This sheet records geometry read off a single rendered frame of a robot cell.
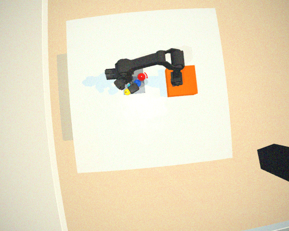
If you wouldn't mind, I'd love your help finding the red gear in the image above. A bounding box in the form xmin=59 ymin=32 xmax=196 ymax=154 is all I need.
xmin=138 ymin=73 xmax=145 ymax=81

